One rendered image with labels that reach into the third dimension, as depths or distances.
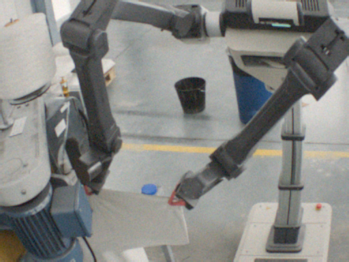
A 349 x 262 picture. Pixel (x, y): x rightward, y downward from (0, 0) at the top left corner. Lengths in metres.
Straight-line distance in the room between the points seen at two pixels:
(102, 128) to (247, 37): 0.51
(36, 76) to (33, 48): 0.06
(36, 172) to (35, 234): 0.17
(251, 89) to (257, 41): 2.05
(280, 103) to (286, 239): 1.25
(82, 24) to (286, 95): 0.42
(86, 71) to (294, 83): 0.43
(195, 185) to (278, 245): 1.10
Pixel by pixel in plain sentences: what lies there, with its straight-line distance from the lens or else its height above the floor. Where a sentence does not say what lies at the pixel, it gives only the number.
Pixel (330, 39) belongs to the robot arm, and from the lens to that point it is 0.70.
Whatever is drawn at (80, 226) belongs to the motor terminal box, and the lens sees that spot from 0.84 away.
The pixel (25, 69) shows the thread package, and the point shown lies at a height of 1.59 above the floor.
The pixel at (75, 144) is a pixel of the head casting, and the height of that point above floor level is 1.18.
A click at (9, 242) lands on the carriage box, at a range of 1.04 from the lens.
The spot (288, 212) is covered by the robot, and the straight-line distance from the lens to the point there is 1.81.
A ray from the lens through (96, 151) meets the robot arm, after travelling 1.08.
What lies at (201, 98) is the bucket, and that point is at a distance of 3.67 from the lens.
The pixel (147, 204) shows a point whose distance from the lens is 1.17.
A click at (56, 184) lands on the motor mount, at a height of 1.29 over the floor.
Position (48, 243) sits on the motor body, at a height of 1.22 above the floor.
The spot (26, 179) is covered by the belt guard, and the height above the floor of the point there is 1.41.
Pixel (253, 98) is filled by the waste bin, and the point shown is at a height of 0.28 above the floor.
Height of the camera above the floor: 1.80
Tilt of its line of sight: 31 degrees down
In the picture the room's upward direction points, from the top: 11 degrees counter-clockwise
